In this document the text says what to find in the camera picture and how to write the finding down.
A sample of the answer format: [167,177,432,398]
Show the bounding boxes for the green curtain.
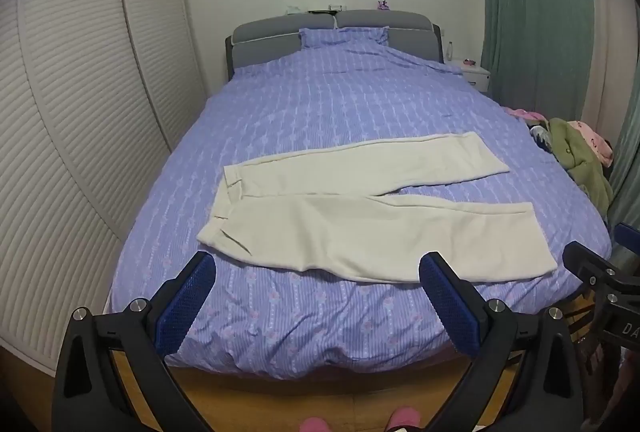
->
[475,0,640,233]

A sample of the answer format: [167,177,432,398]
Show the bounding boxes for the grey padded headboard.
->
[225,10,443,80]

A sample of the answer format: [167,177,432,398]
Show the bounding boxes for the beige curtain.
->
[580,0,640,145]

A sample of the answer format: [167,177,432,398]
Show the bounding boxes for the purple floral pillow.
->
[299,26,391,49]

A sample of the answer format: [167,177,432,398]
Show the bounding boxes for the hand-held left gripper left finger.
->
[52,251,217,432]

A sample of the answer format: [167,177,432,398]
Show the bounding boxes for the dark patterned cloth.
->
[528,125,554,154]

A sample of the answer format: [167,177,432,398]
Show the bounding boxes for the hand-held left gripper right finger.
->
[419,252,584,432]

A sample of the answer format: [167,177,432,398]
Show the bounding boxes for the pink garment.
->
[504,106,547,121]

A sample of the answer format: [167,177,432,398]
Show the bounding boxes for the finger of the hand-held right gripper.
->
[562,241,627,300]

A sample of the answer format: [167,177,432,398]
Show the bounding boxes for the pink patterned cloth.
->
[575,119,615,168]

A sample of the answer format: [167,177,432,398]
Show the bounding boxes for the olive green jacket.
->
[542,117,614,214]

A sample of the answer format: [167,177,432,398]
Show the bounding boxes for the cream pants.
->
[196,131,558,285]

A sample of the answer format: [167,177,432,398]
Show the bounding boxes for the purple floral striped duvet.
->
[107,37,613,380]

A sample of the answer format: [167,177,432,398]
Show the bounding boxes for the white louvered wardrobe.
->
[0,0,208,365]

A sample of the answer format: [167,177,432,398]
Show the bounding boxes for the white nightstand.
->
[446,59,492,94]

